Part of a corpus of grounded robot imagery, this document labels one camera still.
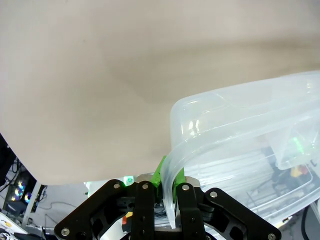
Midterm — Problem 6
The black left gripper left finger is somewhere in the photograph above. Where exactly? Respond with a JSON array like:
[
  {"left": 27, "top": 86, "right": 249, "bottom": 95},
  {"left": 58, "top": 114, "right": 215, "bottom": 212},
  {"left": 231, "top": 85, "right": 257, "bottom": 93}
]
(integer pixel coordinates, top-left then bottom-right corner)
[{"left": 54, "top": 155, "right": 168, "bottom": 240}]

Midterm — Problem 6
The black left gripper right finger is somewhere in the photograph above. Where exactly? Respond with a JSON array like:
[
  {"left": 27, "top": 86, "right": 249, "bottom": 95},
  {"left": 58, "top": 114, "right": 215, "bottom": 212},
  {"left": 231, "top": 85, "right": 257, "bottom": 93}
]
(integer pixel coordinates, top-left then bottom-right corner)
[{"left": 173, "top": 168, "right": 282, "bottom": 240}]

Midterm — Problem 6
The translucent plastic container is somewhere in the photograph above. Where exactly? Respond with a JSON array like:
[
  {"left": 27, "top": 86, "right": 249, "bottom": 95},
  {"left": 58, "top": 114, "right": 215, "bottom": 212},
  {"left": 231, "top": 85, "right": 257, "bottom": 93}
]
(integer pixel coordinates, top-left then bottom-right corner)
[{"left": 159, "top": 70, "right": 320, "bottom": 230}]

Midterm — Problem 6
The yellow red emergency stop button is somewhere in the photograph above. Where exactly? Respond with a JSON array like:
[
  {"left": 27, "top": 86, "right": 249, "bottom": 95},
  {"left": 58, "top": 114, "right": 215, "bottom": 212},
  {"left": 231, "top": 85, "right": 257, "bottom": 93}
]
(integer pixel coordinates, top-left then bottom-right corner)
[{"left": 290, "top": 165, "right": 309, "bottom": 179}]

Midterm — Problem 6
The computer tower with glowing fans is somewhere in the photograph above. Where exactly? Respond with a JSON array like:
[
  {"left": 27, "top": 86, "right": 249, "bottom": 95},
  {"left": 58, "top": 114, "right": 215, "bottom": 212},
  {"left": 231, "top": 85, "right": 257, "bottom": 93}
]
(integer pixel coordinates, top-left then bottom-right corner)
[{"left": 0, "top": 132, "right": 35, "bottom": 215}]

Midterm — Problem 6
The thin grey cable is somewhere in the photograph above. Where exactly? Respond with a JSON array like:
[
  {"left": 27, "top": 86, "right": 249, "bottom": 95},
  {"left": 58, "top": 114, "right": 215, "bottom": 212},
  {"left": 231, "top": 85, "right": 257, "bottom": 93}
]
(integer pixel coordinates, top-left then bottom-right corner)
[{"left": 37, "top": 191, "right": 85, "bottom": 213}]

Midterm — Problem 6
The white frame post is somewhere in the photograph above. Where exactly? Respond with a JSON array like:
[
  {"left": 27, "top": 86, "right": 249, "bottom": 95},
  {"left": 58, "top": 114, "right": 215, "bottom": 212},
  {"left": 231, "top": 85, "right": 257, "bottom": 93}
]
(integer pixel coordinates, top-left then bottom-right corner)
[{"left": 24, "top": 181, "right": 43, "bottom": 221}]

